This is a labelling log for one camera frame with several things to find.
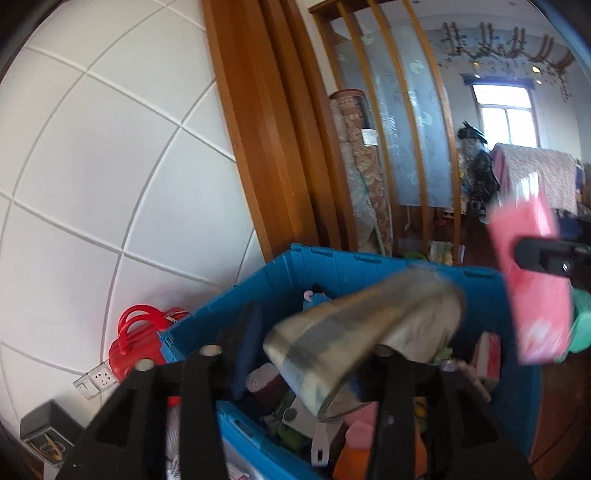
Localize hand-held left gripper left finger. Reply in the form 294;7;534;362
55;302;264;480

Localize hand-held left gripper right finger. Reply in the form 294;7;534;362
360;345;536;480

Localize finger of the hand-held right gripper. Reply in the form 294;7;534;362
513;236;591;291

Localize pink packet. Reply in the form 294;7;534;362
487;173;575;367

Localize checkered cloth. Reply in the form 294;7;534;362
262;267;467;421

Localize blue plastic crate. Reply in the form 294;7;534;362
159;244;543;480

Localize dark red cylinder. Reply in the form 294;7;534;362
247;362;289;407

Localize floral cloth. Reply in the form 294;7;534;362
490;143;580;215

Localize green bag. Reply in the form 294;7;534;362
561;288;591;354

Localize dark hanging clothes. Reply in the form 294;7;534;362
457;121;499;213

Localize red plastic handbag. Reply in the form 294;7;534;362
108;305;192;407

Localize white plastic sheet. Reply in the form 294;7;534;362
166;406;259;480

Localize window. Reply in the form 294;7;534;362
471;78;541;148

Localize rolled patterned carpet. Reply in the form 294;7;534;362
329;89;393;257

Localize wooden partition screen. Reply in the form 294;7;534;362
308;0;465;264

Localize ceiling vine decoration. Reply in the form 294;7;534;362
434;21;575;100

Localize wooden pillar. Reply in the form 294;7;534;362
201;0;342;264

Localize black box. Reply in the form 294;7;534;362
19;401;86;476

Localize white wall socket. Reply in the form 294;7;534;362
74;362;116;400

